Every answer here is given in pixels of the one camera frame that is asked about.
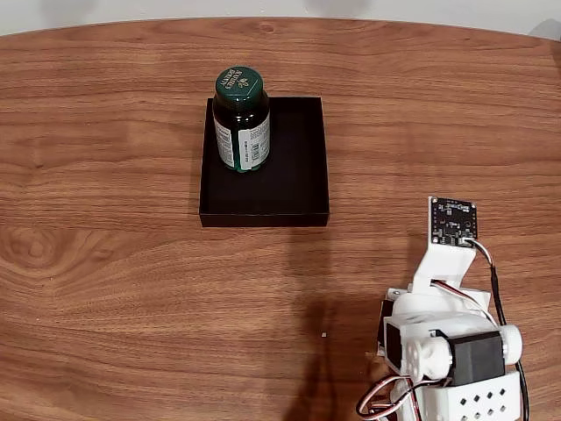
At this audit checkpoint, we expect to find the green-capped dark pill bottle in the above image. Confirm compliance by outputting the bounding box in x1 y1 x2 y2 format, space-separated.
211 66 272 175

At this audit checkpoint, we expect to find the shallow black cardboard box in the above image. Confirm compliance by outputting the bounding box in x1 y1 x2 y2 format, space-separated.
198 96 330 228

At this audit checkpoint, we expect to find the black camera cable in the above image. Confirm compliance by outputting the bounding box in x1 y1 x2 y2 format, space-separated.
463 238 531 421

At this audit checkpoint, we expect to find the camera circuit board white mount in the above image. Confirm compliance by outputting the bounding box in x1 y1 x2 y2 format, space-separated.
410 196 480 296

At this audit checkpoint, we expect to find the red white black servo wire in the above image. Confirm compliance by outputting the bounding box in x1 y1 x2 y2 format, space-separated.
366 388 420 421
355 375 453 418

